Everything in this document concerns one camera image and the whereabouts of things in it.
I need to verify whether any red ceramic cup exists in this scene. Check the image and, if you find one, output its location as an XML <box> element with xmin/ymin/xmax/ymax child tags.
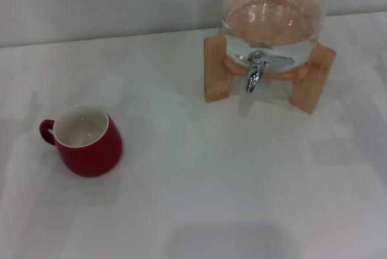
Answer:
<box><xmin>39</xmin><ymin>104</ymin><xmax>123</xmax><ymax>178</ymax></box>

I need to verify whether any wooden dispenser stand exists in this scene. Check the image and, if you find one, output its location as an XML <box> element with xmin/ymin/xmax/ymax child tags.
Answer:
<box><xmin>204</xmin><ymin>34</ymin><xmax>337</xmax><ymax>115</ymax></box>

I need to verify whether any chrome faucet tap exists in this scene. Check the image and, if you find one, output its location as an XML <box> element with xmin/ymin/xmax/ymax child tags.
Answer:
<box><xmin>245</xmin><ymin>50</ymin><xmax>295</xmax><ymax>95</ymax></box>

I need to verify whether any glass water dispenser jar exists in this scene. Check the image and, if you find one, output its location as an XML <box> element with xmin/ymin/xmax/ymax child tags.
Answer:
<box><xmin>220</xmin><ymin>0</ymin><xmax>329</xmax><ymax>69</ymax></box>

